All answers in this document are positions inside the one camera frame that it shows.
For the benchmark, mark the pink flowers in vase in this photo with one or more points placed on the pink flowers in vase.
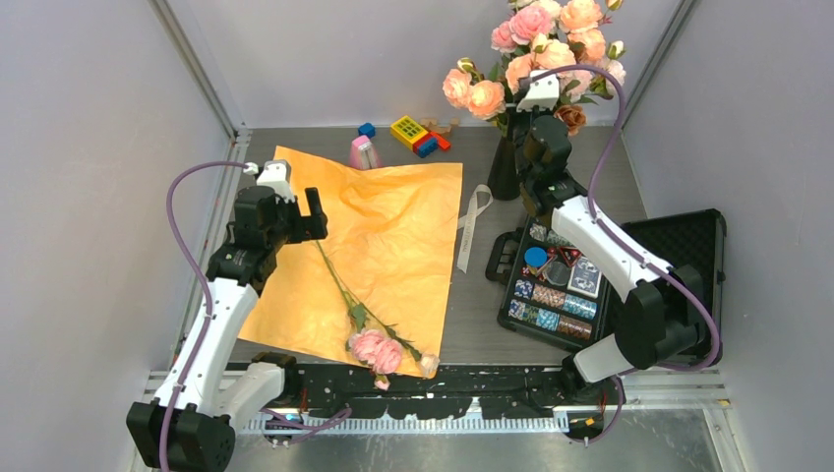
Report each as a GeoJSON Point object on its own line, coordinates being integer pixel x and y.
{"type": "Point", "coordinates": [543, 35]}

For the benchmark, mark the red blue toy blocks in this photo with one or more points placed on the red blue toy blocks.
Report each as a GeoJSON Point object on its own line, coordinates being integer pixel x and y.
{"type": "Point", "coordinates": [429, 143]}

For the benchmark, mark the black vase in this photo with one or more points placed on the black vase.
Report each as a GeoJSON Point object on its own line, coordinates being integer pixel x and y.
{"type": "Point", "coordinates": [502, 180]}

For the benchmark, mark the orange yellow wrapping paper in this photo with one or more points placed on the orange yellow wrapping paper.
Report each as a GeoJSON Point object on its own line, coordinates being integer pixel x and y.
{"type": "Point", "coordinates": [391, 241]}

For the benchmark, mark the peach peony flower stem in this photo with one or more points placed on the peach peony flower stem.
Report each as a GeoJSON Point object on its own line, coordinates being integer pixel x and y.
{"type": "Point", "coordinates": [465, 87]}

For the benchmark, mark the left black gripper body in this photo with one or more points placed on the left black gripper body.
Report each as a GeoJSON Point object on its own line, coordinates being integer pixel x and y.
{"type": "Point", "coordinates": [286, 231]}

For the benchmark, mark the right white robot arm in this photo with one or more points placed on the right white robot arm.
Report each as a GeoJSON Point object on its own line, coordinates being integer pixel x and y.
{"type": "Point", "coordinates": [665, 320]}

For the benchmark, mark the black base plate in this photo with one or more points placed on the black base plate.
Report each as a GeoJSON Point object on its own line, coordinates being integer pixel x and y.
{"type": "Point", "coordinates": [500, 391]}

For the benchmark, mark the pink metronome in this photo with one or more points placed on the pink metronome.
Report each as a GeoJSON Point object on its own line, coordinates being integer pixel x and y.
{"type": "Point", "coordinates": [363, 154]}

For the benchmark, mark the cream printed ribbon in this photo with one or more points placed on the cream printed ribbon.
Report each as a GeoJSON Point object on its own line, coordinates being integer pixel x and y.
{"type": "Point", "coordinates": [480, 199]}

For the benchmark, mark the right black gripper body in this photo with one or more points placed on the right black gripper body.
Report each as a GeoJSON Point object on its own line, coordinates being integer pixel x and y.
{"type": "Point", "coordinates": [524, 175]}

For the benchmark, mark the blue round chip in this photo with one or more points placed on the blue round chip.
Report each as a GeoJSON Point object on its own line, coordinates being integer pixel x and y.
{"type": "Point", "coordinates": [535, 257]}

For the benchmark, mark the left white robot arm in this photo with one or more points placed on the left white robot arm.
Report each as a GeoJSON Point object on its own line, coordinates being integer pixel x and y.
{"type": "Point", "coordinates": [191, 423]}

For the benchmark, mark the yellow toy block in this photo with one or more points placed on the yellow toy block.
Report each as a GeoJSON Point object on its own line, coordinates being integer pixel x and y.
{"type": "Point", "coordinates": [408, 131]}

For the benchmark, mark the orange flower bouquet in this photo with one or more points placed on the orange flower bouquet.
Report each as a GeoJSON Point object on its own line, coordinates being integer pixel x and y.
{"type": "Point", "coordinates": [373, 343]}

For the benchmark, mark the wooden toy pieces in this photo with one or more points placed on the wooden toy pieces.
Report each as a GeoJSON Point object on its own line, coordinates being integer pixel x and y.
{"type": "Point", "coordinates": [441, 128]}

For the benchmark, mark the blue toy block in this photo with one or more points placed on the blue toy block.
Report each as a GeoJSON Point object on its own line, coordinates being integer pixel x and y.
{"type": "Point", "coordinates": [367, 130]}

